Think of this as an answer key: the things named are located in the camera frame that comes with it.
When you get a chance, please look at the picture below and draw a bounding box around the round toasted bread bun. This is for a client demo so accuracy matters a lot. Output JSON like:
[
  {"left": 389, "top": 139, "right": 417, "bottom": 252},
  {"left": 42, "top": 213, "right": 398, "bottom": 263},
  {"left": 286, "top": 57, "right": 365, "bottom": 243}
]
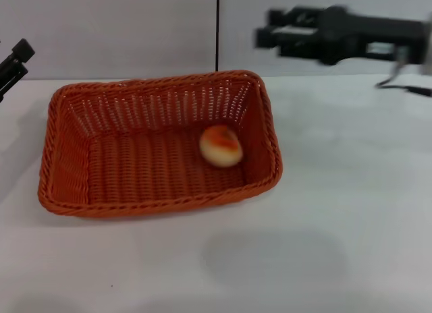
[{"left": 198, "top": 124, "right": 244, "bottom": 168}]

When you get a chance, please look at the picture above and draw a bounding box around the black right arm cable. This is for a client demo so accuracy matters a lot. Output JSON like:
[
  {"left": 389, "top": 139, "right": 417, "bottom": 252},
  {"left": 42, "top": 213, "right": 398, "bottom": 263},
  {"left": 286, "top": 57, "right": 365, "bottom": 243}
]
[{"left": 375, "top": 47, "right": 432, "bottom": 98}]

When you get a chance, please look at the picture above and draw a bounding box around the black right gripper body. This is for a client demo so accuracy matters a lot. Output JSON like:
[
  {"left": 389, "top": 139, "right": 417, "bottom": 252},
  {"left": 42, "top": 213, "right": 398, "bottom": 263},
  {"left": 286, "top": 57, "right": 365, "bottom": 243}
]
[{"left": 316, "top": 5, "right": 428, "bottom": 66}]

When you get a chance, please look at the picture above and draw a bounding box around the orange woven plastic basket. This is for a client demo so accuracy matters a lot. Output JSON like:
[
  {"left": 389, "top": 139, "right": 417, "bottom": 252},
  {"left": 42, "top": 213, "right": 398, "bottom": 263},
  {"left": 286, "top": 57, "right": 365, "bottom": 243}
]
[{"left": 37, "top": 69, "right": 284, "bottom": 220}]

